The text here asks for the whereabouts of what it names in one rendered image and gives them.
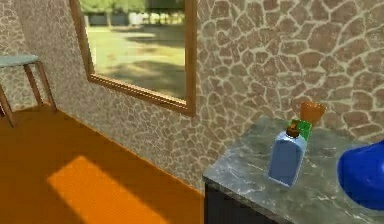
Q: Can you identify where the wooden framed window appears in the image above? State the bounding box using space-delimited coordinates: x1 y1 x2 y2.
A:
68 0 198 118

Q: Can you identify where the grey marble topped dark cabinet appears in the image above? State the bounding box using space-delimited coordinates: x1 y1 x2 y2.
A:
202 115 384 224

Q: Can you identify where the blue soap bottle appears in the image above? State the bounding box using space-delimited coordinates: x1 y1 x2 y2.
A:
267 123 308 188

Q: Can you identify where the green box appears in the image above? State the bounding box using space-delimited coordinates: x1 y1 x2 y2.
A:
288 118 313 142

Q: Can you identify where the orange translucent cup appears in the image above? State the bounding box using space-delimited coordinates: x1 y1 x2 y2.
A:
299 100 328 128

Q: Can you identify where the grey topped wooden stool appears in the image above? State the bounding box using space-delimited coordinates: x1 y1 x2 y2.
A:
0 54 58 129

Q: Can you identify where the blue round bowl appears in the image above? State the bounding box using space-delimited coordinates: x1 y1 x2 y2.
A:
336 139 384 212

